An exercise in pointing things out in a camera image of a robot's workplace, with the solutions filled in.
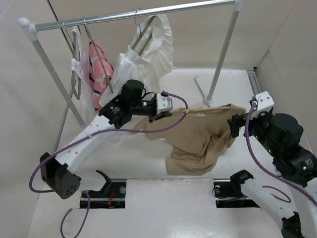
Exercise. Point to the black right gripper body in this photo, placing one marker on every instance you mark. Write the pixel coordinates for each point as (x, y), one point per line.
(258, 126)

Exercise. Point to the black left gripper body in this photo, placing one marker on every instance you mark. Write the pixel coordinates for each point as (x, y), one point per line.
(145, 108)

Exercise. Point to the beige t shirt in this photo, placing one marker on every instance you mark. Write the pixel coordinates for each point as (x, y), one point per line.
(198, 139)

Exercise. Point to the beige wooden hanger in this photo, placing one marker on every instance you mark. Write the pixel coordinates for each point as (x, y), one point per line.
(193, 110)

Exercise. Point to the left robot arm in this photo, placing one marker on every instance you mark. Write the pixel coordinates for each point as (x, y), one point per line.
(58, 171)

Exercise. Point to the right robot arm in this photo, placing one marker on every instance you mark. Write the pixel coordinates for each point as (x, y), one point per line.
(280, 134)

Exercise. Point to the grey hanger with blouse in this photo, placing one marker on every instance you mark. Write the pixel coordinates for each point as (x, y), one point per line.
(142, 33)

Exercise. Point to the grey hanger with pink garment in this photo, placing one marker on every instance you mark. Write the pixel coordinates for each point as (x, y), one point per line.
(98, 55)

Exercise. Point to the white pleated blouse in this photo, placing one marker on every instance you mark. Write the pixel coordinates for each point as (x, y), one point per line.
(155, 62)

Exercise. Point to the pink patterned garment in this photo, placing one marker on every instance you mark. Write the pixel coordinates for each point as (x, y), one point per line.
(97, 76)

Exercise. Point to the white tank top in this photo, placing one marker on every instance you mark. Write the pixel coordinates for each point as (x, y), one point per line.
(86, 109)

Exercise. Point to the silver white clothes rack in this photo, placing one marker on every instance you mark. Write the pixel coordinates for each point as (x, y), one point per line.
(31, 30)

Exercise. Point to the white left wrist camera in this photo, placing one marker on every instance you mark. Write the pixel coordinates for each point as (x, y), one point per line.
(163, 103)

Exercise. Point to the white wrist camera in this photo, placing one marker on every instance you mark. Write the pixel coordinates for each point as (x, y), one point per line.
(264, 103)
(163, 103)

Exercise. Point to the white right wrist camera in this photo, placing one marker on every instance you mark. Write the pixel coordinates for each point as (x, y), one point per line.
(264, 103)

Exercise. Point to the aluminium rail on table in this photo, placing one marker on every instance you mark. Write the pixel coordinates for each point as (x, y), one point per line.
(253, 81)

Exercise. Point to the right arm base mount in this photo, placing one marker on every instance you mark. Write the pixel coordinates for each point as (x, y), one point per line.
(227, 191)

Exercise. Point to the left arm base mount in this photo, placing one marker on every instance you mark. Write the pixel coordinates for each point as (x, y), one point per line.
(111, 195)

